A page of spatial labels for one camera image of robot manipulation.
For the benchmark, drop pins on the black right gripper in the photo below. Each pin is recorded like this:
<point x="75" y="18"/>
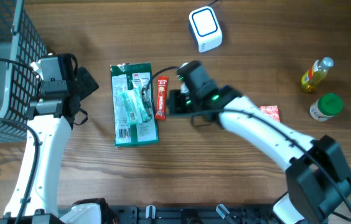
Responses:
<point x="177" y="101"/>

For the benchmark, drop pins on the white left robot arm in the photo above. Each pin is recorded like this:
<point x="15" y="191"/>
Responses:
<point x="50" y="117"/>

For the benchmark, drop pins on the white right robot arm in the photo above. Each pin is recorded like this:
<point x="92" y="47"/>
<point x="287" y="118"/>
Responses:
<point x="317" y="174"/>

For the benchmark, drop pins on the green 3M sponge package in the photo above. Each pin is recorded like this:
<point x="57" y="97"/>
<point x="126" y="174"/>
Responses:
<point x="133" y="105"/>

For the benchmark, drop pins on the yellow oil bottle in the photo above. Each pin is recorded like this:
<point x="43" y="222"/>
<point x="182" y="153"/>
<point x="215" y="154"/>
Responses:
<point x="317" y="72"/>

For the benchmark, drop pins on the black wire basket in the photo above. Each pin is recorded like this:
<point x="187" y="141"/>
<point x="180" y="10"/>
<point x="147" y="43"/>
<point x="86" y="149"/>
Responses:
<point x="20" y="45"/>

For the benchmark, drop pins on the green lid white jar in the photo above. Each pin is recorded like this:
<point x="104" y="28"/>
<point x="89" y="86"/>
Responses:
<point x="326" y="107"/>

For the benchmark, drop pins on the red Nescafe stick sachet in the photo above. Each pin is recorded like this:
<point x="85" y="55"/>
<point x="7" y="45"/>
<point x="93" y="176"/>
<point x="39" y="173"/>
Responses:
<point x="161" y="97"/>

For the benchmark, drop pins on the white barcode scanner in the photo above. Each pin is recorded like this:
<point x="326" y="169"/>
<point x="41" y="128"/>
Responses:
<point x="205" y="29"/>

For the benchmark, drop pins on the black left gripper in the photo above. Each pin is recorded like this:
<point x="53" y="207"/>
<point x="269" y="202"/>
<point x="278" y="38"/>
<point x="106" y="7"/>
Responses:
<point x="85" y="84"/>

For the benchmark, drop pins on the black mounting rail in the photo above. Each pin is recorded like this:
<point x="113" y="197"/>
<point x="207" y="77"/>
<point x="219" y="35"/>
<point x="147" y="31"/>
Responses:
<point x="97" y="210"/>

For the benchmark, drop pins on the red tissue pack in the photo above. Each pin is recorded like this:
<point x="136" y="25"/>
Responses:
<point x="272" y="111"/>

